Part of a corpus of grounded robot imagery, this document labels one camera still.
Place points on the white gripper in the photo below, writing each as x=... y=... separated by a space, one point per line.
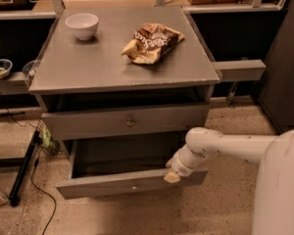
x=179 y=165

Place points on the grey drawer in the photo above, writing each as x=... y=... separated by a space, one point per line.
x=125 y=121
x=122 y=165

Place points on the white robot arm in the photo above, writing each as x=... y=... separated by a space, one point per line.
x=274 y=154

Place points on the grey drawer cabinet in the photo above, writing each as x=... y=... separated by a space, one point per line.
x=91 y=75

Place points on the grey top drawer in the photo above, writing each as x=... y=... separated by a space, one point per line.
x=125 y=121

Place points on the grey side shelf bar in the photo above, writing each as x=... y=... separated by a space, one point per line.
x=244 y=70

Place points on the brown chip bag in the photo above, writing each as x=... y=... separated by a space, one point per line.
x=150 y=42

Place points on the black metal table leg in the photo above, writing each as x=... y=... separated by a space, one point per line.
x=14 y=197

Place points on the white ceramic bowl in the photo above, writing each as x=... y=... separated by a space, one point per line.
x=83 y=26

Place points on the clear plastic cup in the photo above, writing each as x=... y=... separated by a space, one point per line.
x=30 y=68

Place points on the grey left shelf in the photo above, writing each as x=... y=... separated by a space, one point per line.
x=14 y=84

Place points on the blue patterned bowl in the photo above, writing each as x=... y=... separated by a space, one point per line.
x=5 y=67

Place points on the wire basket with green item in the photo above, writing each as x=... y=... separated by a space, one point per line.
x=50 y=146

